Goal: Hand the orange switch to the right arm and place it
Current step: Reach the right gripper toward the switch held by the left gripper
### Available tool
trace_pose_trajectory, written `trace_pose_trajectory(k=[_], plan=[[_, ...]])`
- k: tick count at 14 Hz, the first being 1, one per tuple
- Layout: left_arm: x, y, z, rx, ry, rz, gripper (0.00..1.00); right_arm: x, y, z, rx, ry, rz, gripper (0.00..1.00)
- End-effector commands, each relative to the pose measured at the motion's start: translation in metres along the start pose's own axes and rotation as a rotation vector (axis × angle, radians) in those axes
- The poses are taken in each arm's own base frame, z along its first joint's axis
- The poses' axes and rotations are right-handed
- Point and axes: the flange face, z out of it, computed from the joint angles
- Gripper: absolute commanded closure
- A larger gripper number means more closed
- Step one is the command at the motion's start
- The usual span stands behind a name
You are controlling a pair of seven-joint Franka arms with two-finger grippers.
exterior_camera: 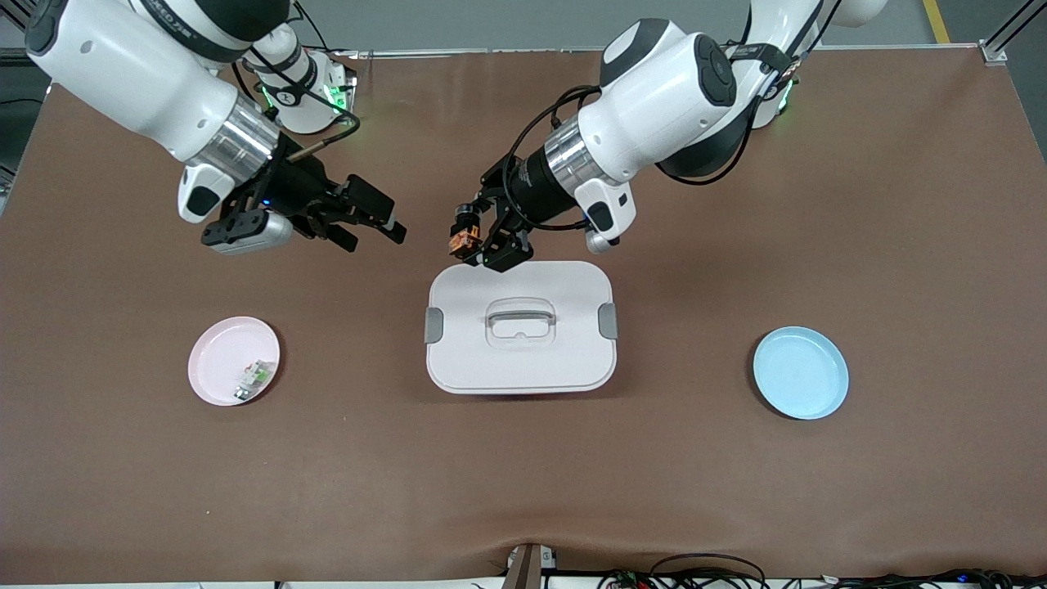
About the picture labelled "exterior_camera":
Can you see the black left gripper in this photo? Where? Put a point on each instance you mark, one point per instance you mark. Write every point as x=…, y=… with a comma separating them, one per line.
x=530, y=194

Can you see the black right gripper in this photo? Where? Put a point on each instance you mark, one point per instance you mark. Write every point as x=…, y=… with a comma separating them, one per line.
x=301, y=186

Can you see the orange and black switch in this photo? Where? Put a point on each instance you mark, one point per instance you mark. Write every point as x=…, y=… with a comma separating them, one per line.
x=464, y=242

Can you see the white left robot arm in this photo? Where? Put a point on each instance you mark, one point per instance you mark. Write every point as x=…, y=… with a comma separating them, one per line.
x=662, y=98

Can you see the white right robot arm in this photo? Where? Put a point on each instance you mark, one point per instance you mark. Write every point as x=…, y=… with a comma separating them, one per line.
x=123, y=74

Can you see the white lidded storage box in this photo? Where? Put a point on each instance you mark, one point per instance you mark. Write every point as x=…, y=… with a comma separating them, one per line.
x=520, y=360

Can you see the pink round plate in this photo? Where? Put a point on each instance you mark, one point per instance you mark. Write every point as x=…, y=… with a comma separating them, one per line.
x=217, y=360

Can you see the brown table mat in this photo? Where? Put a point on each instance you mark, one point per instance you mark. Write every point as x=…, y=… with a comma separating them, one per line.
x=523, y=474

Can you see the light blue round plate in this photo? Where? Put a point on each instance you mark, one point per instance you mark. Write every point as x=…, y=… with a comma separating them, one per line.
x=800, y=372

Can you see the aluminium table edge rail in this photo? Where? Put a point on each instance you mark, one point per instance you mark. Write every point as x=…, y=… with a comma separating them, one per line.
x=491, y=53

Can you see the green and white switch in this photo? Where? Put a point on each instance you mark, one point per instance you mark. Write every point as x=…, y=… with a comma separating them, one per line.
x=260, y=373

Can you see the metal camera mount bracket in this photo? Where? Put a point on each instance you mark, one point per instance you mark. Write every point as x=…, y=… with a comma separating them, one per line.
x=527, y=568

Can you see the aluminium frame post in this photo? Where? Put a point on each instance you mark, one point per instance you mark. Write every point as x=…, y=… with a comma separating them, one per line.
x=992, y=54

